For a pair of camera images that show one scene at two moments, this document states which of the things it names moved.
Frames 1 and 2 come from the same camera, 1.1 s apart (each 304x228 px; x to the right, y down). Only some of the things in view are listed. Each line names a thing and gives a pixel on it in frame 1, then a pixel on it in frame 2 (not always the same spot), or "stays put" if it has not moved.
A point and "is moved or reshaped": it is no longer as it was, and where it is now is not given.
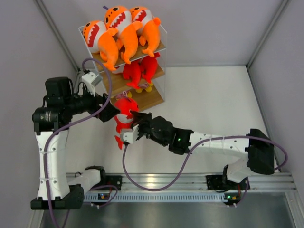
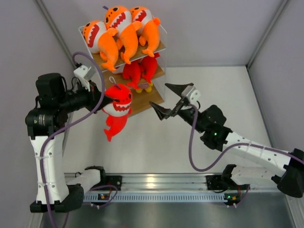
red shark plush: x=133 y=70 stays put
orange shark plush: x=100 y=39 stays put
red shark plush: x=149 y=62 stays put
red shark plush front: x=124 y=119 is moved or reshaped
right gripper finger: x=137 y=117 to x=163 y=113
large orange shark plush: x=119 y=17 stays put
